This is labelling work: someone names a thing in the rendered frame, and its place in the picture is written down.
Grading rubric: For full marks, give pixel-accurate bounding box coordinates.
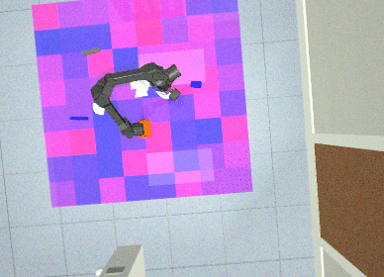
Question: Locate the grey flat bar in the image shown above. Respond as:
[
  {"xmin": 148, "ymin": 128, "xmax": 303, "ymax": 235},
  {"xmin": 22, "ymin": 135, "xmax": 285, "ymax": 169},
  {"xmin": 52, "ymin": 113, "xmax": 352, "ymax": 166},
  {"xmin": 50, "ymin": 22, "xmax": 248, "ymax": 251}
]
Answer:
[{"xmin": 81, "ymin": 46, "xmax": 100, "ymax": 56}]

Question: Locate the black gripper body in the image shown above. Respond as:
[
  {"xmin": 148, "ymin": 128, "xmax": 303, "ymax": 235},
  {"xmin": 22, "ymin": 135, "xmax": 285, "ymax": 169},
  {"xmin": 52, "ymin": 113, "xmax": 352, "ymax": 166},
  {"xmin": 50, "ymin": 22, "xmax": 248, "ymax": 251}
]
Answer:
[{"xmin": 157, "ymin": 80, "xmax": 181, "ymax": 102}]

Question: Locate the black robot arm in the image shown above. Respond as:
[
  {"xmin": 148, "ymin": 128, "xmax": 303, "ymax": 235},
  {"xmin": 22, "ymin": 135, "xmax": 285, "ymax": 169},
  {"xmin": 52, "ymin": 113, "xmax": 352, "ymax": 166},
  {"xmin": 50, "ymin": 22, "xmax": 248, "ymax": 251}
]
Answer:
[{"xmin": 90, "ymin": 62, "xmax": 181, "ymax": 139}]

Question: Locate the small blue block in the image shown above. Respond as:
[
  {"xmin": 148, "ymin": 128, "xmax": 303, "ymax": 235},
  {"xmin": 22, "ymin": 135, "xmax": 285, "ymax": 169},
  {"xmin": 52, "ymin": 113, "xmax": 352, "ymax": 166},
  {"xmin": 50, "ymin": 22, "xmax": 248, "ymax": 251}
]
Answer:
[{"xmin": 191, "ymin": 81, "xmax": 202, "ymax": 88}]

